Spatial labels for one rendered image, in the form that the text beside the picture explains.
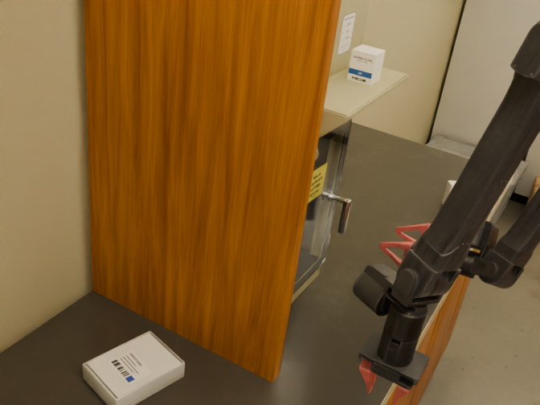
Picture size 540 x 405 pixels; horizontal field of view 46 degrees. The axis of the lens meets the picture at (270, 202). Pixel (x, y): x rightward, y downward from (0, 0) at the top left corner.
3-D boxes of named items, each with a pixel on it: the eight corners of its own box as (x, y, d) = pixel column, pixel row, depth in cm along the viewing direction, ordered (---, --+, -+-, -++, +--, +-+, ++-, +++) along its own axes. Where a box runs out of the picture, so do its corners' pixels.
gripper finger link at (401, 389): (374, 378, 113) (386, 338, 108) (413, 397, 110) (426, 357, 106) (360, 402, 108) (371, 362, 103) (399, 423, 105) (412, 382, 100)
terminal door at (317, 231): (260, 324, 138) (283, 158, 118) (322, 260, 161) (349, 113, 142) (263, 325, 137) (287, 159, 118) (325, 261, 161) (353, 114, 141)
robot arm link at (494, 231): (492, 280, 128) (510, 286, 134) (510, 225, 128) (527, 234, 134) (441, 263, 136) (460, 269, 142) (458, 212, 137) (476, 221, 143)
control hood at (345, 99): (280, 149, 116) (288, 98, 111) (351, 104, 142) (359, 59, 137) (337, 169, 112) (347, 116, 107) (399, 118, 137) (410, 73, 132)
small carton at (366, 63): (346, 79, 124) (351, 49, 121) (356, 73, 128) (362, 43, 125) (370, 86, 122) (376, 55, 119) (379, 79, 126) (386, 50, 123)
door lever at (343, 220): (327, 223, 152) (322, 228, 150) (333, 189, 148) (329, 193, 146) (347, 231, 150) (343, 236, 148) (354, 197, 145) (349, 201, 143)
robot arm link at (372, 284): (418, 276, 93) (453, 273, 98) (366, 235, 101) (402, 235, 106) (386, 341, 97) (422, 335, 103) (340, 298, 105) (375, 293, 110)
